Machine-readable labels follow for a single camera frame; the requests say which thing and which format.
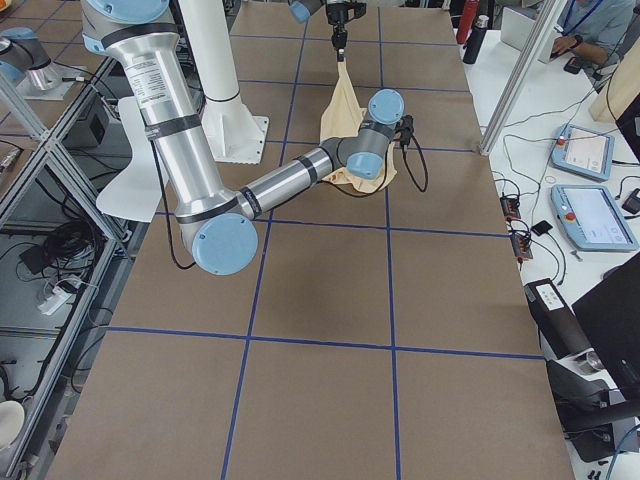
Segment red water bottle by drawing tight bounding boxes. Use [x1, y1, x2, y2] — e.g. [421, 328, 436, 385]
[456, 0, 479, 45]

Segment cream long-sleeve graphic shirt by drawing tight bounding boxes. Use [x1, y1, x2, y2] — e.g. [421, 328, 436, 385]
[320, 60, 397, 194]

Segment lower blue teach pendant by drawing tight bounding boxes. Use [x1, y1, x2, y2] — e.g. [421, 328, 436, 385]
[551, 185, 639, 252]

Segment upper blue teach pendant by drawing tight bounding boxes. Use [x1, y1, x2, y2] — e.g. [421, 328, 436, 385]
[551, 123, 615, 182]

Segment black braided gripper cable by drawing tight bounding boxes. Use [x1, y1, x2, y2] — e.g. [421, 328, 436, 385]
[397, 132, 430, 193]

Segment person in blue shirt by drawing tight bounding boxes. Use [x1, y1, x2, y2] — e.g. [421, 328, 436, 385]
[551, 0, 636, 74]

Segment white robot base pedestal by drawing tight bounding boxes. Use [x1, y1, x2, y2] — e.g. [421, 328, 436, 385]
[82, 1, 269, 222]

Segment aluminium frame post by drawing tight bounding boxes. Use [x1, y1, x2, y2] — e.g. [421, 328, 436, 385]
[478, 0, 566, 156]

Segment black monitor stand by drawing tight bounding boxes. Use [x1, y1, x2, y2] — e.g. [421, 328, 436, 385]
[522, 249, 640, 464]

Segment blue teach pendant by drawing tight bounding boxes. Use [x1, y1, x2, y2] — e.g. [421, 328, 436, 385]
[551, 185, 639, 252]
[551, 123, 615, 182]

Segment black water bottle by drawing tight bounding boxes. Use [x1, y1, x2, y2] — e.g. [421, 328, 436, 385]
[462, 15, 489, 65]

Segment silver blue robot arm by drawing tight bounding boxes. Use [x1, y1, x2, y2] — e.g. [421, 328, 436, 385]
[82, 1, 410, 275]
[289, 0, 367, 62]

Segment white power strip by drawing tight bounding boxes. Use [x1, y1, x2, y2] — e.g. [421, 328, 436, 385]
[38, 282, 78, 316]

